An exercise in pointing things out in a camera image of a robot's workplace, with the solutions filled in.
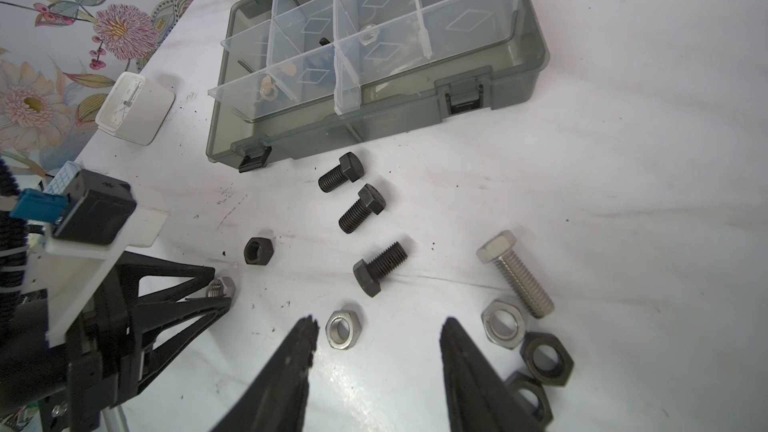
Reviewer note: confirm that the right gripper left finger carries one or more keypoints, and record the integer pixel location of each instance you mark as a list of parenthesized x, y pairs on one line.
[(277, 398)]

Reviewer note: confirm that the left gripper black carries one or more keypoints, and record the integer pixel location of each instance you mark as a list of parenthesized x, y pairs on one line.
[(102, 348)]

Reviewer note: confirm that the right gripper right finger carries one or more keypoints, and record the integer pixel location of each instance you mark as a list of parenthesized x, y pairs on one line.
[(477, 399)]

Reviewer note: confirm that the large silver hex nut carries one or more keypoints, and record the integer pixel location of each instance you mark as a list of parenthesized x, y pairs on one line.
[(343, 329)]

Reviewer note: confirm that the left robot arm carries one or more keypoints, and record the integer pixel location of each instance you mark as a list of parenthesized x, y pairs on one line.
[(34, 373)]

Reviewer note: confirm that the black nut group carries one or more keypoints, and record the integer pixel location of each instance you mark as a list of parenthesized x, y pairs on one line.
[(547, 359), (531, 396)]

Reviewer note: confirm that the silver nut right group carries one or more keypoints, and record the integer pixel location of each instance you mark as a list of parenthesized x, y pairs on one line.
[(504, 324)]

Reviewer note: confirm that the black hex nut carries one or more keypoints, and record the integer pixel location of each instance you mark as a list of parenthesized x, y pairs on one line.
[(258, 251)]

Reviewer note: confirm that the silver hex bolt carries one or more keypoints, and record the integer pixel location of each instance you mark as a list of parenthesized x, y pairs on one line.
[(500, 251)]

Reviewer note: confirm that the black hex bolt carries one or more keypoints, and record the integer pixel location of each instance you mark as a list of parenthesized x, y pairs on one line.
[(370, 201), (349, 169), (369, 275)]

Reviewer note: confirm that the white square clock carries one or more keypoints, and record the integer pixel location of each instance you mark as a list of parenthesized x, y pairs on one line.
[(134, 109)]

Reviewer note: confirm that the grey plastic organizer box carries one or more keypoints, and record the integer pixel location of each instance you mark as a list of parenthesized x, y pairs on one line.
[(433, 59)]

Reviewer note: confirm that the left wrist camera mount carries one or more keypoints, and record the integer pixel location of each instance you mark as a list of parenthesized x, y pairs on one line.
[(64, 244)]

